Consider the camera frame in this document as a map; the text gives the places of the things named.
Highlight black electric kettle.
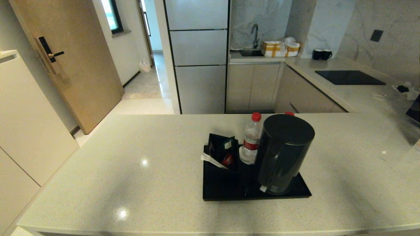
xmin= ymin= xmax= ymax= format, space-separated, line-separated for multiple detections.
xmin=257 ymin=114 xmax=315 ymax=196

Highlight green snack packet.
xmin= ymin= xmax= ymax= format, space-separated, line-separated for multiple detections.
xmin=220 ymin=137 xmax=236 ymax=150

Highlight white wrapped stirrer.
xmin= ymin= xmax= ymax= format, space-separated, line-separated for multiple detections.
xmin=201 ymin=153 xmax=229 ymax=169

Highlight beige kitchen base cabinets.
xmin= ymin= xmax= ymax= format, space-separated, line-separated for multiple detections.
xmin=226 ymin=62 xmax=348 ymax=114

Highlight black sachet holder box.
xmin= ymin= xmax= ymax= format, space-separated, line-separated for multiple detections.
xmin=204 ymin=144 xmax=242 ymax=183

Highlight silver refrigerator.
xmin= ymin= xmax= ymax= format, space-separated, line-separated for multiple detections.
xmin=163 ymin=0 xmax=230 ymax=114

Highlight black rectangular serving tray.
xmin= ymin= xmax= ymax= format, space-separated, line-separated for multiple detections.
xmin=202 ymin=144 xmax=312 ymax=201

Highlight white plastic bag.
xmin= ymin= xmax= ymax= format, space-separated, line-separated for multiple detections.
xmin=139 ymin=57 xmax=152 ymax=73

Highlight dark kitchen faucet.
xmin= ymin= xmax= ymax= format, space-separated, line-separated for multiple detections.
xmin=251 ymin=24 xmax=260 ymax=49

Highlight yellow white basket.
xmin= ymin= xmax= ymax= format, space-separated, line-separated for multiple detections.
xmin=261 ymin=41 xmax=301 ymax=57

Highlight light wooden door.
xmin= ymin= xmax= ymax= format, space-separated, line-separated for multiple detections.
xmin=9 ymin=0 xmax=124 ymax=135

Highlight dark-framed window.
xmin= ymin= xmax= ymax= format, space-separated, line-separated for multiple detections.
xmin=100 ymin=0 xmax=124 ymax=35

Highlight black induction cooktop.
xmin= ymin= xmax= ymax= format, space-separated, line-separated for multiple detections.
xmin=315 ymin=70 xmax=387 ymax=85

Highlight black electronic door lock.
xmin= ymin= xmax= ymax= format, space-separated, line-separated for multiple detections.
xmin=35 ymin=36 xmax=65 ymax=74

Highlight cream tall cabinet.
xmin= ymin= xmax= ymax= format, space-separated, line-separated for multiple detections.
xmin=0 ymin=50 xmax=80 ymax=236

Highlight white crumpled cloth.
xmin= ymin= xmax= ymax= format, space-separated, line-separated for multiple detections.
xmin=392 ymin=81 xmax=420 ymax=100

